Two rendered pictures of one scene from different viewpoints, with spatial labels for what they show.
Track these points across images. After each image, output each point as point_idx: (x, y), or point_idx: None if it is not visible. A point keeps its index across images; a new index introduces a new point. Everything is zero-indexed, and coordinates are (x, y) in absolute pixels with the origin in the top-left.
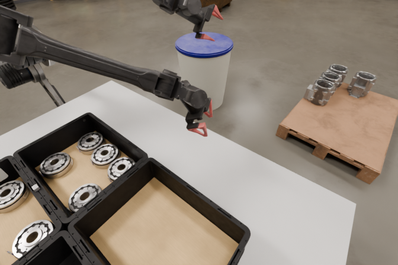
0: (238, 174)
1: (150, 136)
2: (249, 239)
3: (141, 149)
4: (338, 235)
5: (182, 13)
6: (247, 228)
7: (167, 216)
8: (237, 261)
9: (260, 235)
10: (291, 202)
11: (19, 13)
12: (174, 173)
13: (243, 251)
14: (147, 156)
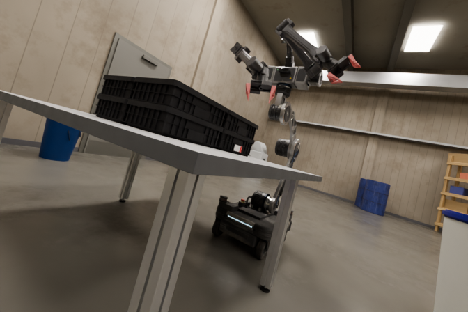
0: (239, 157)
1: (267, 162)
2: (172, 79)
3: (233, 111)
4: (152, 136)
5: (324, 63)
6: (179, 81)
7: None
8: (160, 104)
9: (174, 139)
10: (205, 149)
11: (246, 47)
12: (217, 102)
13: (165, 105)
14: (228, 109)
